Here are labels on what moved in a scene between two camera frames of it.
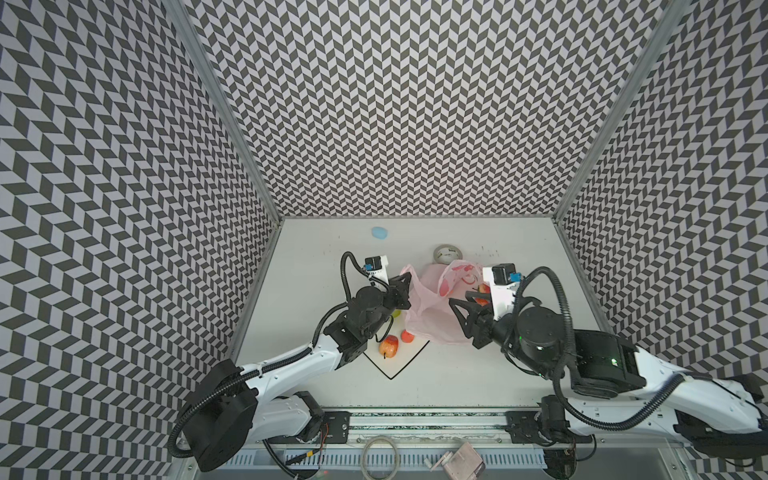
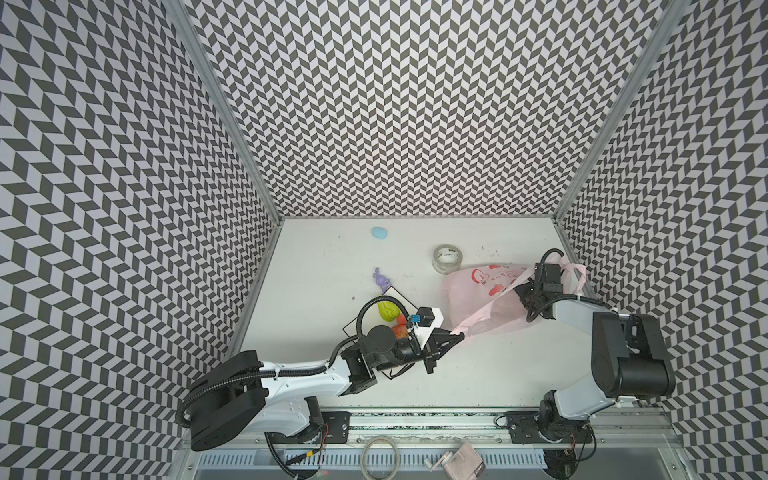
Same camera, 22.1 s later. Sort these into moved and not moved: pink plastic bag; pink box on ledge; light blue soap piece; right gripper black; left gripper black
Moved: pink plastic bag; left gripper black; right gripper black
Not moved: light blue soap piece; pink box on ledge
